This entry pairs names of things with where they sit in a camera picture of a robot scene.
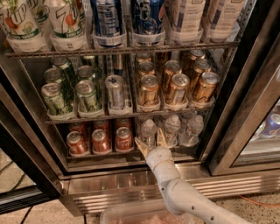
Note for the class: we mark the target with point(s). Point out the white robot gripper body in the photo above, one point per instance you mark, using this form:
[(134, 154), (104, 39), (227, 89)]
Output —
[(157, 156)]

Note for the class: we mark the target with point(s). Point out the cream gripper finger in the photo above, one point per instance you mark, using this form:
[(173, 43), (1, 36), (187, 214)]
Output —
[(142, 147), (161, 138)]

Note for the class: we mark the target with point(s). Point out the clear water bottle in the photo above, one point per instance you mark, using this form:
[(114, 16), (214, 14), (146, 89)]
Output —
[(194, 127), (171, 126), (148, 130)]

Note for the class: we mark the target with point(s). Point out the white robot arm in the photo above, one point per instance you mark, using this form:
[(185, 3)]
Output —
[(179, 195)]

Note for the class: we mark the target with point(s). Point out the fridge glass door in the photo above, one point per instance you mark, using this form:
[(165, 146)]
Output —
[(39, 184)]

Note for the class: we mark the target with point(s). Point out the blue bottle left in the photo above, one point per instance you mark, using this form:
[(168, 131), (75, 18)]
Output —
[(108, 22)]

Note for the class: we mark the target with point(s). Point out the blue bottle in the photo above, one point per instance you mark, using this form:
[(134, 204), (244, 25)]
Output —
[(108, 22), (147, 18)]

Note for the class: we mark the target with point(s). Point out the blue bottle right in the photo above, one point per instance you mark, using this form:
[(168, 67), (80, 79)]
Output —
[(147, 18)]

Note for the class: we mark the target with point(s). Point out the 7up bottle right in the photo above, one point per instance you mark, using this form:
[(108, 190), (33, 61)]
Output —
[(67, 18)]

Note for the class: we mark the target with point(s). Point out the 7up bottle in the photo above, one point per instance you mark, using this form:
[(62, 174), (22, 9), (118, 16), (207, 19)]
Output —
[(25, 22), (67, 18)]

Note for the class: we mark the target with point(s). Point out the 7up bottle left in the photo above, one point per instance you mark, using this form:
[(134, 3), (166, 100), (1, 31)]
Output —
[(25, 22)]

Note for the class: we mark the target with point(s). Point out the red soda can front right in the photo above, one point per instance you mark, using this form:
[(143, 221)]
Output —
[(123, 139)]

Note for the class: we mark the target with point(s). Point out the red soda can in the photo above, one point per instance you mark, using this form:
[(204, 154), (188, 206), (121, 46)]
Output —
[(100, 141), (77, 145), (123, 139)]

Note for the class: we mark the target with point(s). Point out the red soda can front middle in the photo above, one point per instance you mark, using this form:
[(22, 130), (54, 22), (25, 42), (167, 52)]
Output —
[(100, 141)]

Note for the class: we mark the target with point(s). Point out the gold can front middle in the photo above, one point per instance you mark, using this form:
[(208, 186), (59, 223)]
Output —
[(177, 89)]

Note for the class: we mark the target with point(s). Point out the gold can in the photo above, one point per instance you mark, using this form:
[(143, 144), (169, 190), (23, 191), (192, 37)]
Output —
[(205, 87), (148, 91), (177, 89)]

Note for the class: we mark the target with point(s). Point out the gold can front left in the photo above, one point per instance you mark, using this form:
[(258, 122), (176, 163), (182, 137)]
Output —
[(148, 91)]

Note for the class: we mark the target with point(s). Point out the clear plastic container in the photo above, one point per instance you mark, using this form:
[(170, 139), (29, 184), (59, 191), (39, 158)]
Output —
[(146, 212)]

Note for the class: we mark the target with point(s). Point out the gold can front right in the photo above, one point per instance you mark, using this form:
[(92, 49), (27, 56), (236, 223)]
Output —
[(205, 87)]

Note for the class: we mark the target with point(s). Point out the red soda can front left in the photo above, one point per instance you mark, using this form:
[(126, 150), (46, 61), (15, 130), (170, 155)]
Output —
[(77, 145)]

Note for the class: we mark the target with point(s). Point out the silver tall can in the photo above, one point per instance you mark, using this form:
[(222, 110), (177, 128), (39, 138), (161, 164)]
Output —
[(114, 85)]

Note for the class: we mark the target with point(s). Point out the gold can second row left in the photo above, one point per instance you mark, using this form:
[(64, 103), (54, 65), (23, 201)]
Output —
[(145, 68)]

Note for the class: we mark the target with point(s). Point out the gold can second row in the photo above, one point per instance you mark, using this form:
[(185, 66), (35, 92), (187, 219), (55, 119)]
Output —
[(171, 67), (199, 67), (145, 68)]

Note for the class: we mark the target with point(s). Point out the gold can second row middle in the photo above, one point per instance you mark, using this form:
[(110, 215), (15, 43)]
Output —
[(171, 67)]

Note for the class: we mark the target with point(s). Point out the green can front right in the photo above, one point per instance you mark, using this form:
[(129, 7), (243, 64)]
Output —
[(88, 96)]

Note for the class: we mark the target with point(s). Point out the green can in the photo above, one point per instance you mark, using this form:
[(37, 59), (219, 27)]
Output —
[(55, 100), (88, 96)]

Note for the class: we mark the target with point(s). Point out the gold can second row right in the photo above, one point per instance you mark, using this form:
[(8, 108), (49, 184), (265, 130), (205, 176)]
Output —
[(199, 67)]

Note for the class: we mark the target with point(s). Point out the green can second row right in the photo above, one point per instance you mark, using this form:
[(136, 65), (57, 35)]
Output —
[(86, 73)]

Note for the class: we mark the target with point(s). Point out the green can second row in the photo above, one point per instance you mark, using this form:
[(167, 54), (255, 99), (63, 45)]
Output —
[(86, 73), (55, 75)]

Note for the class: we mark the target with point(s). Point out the green can front left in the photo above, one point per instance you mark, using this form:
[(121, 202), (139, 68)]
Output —
[(55, 100)]

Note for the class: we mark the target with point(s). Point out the blue can behind glass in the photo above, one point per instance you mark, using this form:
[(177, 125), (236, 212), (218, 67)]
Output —
[(272, 125)]

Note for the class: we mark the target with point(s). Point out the green can second row left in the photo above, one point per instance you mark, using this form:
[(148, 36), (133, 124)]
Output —
[(55, 75)]

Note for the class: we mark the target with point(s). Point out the white carton right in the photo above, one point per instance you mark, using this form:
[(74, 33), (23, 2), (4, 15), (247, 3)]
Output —
[(221, 17)]

